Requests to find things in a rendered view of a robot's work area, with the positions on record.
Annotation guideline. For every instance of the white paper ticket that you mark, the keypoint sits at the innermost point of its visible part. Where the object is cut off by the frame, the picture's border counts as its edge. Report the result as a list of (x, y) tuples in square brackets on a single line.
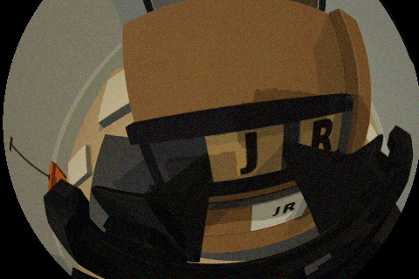
[(270, 213)]

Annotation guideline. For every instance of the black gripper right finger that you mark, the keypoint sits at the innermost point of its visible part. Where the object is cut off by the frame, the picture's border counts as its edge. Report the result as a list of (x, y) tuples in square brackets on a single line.
[(325, 178)]

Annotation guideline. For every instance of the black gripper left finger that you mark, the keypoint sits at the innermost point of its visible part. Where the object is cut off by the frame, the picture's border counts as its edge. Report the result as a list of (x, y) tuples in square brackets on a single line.
[(177, 208)]

